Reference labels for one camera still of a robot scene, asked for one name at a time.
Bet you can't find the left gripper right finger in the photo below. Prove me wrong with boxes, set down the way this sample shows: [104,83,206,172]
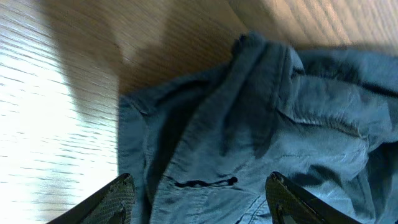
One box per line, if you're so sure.
[265,172,360,224]

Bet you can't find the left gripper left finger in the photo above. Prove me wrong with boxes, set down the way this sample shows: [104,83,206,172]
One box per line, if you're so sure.
[49,173,135,224]

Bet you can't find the navy blue shorts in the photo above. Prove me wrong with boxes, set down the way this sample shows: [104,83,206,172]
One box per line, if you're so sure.
[118,33,397,223]

